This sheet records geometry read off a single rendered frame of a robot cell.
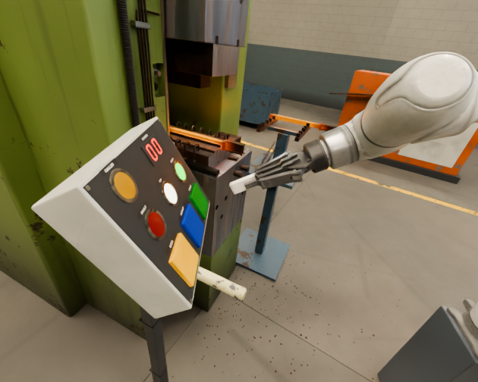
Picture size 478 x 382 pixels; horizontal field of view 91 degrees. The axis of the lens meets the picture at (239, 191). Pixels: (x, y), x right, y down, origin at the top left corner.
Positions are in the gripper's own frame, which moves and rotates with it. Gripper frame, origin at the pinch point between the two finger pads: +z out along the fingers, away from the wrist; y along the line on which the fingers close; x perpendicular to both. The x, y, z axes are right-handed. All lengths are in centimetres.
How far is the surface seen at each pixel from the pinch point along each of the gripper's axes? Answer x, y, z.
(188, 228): 1.9, -12.9, 12.6
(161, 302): -1.4, -26.6, 17.2
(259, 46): -6, 877, -84
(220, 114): 4, 74, 10
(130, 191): 16.8, -19.6, 13.0
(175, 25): 40, 36, 4
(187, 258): 0.1, -19.7, 12.6
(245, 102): -64, 419, 11
